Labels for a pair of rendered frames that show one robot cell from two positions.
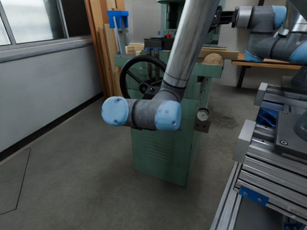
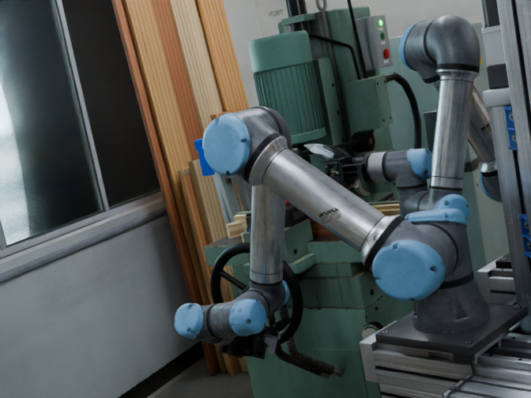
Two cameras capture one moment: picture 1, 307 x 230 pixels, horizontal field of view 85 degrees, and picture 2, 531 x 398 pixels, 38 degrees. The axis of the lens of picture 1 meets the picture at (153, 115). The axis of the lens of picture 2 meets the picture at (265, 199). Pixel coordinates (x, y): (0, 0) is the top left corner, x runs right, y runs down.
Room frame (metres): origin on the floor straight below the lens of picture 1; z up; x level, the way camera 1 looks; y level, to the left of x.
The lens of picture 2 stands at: (-1.19, -0.45, 1.38)
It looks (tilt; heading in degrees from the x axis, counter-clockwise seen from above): 9 degrees down; 12
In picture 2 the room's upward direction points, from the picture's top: 11 degrees counter-clockwise
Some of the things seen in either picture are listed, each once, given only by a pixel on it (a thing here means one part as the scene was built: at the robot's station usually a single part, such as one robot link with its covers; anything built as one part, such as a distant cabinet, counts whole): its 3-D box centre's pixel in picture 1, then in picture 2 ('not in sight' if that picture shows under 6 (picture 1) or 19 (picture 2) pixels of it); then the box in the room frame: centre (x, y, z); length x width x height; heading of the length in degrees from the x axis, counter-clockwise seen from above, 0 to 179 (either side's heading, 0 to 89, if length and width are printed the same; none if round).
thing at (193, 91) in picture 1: (175, 73); (340, 261); (1.17, -0.15, 0.76); 0.57 x 0.45 x 0.09; 156
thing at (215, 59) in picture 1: (213, 57); not in sight; (0.87, -0.30, 0.92); 0.14 x 0.09 x 0.04; 156
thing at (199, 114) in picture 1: (203, 115); (374, 336); (0.76, -0.26, 0.65); 0.06 x 0.04 x 0.08; 66
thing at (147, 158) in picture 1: (172, 122); (362, 381); (1.17, -0.15, 0.36); 0.58 x 0.45 x 0.71; 156
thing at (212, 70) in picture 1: (165, 63); (298, 248); (0.96, -0.07, 0.87); 0.61 x 0.30 x 0.06; 66
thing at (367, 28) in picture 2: not in sight; (374, 43); (1.29, -0.36, 1.40); 0.10 x 0.06 x 0.16; 156
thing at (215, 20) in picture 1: (220, 17); (350, 170); (0.78, -0.27, 1.09); 0.12 x 0.09 x 0.08; 66
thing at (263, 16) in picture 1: (265, 18); (408, 166); (0.72, -0.42, 1.09); 0.11 x 0.08 x 0.09; 66
